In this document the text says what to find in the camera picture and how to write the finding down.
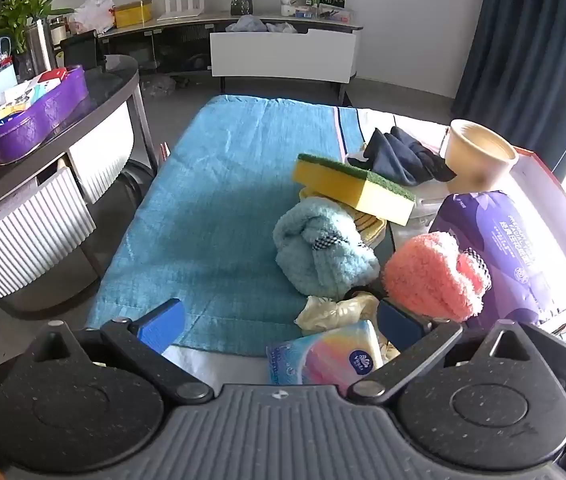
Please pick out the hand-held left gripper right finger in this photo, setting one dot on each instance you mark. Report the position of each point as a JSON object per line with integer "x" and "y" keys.
{"x": 398, "y": 322}

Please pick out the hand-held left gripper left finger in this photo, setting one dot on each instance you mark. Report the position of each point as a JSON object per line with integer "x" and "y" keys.
{"x": 163, "y": 325}

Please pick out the pale yellow rubber glove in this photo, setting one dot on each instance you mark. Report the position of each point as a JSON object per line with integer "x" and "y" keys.
{"x": 333, "y": 312}

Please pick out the light blue fluffy cloth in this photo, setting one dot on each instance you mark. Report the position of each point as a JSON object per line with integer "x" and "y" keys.
{"x": 313, "y": 245}

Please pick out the yellow green sponge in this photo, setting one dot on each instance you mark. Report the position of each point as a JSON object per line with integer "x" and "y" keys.
{"x": 343, "y": 185}

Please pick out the pink fluffy cloth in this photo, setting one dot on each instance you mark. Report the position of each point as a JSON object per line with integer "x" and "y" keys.
{"x": 423, "y": 275}

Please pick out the colourful tissue packet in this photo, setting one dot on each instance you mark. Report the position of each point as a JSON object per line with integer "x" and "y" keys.
{"x": 323, "y": 355}

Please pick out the yellow striped sock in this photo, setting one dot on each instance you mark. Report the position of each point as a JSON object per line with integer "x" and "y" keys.
{"x": 370, "y": 227}

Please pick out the purple tissue pack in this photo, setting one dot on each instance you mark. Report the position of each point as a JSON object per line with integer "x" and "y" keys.
{"x": 503, "y": 240}

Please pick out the white plastic container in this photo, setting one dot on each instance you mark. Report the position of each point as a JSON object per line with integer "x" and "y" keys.
{"x": 428, "y": 210}

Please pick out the blue striped blanket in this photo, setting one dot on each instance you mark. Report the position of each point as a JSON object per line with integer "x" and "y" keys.
{"x": 213, "y": 200}

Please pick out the white ribbed drawer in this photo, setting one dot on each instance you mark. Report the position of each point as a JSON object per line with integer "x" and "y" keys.
{"x": 23, "y": 240}
{"x": 103, "y": 155}

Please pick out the navy cloth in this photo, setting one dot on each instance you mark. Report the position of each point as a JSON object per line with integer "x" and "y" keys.
{"x": 393, "y": 155}

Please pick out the beige plastic cup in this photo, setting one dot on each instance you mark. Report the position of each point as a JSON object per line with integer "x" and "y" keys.
{"x": 473, "y": 170}

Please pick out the red spiral notebook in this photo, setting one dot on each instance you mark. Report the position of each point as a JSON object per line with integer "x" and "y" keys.
{"x": 164, "y": 152}

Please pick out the crumpled clear plastic bag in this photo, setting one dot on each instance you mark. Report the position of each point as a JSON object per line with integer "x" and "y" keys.
{"x": 158, "y": 85}

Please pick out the purple tray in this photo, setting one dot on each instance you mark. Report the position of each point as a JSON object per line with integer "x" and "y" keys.
{"x": 28, "y": 125}

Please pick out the grey oval coffee table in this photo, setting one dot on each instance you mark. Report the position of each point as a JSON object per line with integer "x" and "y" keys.
{"x": 108, "y": 80}

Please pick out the navy curtain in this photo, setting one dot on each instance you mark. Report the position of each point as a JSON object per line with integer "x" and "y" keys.
{"x": 523, "y": 50}

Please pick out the small red white box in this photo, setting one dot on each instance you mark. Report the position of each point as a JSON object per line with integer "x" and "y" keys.
{"x": 50, "y": 76}

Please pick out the black stand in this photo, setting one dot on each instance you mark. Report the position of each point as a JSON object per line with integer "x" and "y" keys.
{"x": 79, "y": 49}

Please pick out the white TV stand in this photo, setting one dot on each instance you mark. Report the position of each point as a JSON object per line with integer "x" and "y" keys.
{"x": 283, "y": 55}

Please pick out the steel thermos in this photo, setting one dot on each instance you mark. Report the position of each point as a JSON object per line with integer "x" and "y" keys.
{"x": 40, "y": 47}

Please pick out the white router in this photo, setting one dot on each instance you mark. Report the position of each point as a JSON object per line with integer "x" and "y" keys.
{"x": 178, "y": 14}

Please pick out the yellow box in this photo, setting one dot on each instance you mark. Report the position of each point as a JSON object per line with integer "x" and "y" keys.
{"x": 133, "y": 14}

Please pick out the grey clothes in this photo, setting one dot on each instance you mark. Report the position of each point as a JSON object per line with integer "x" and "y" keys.
{"x": 250, "y": 24}

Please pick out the clear plastic box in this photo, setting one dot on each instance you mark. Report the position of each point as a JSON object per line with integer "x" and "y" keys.
{"x": 330, "y": 14}

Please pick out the white plastic bag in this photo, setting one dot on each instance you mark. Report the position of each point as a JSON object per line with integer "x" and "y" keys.
{"x": 90, "y": 15}

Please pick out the white figurine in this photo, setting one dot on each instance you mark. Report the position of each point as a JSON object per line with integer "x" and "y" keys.
{"x": 288, "y": 7}

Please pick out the bamboo plant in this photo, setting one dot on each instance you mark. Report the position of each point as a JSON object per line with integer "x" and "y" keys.
{"x": 13, "y": 15}

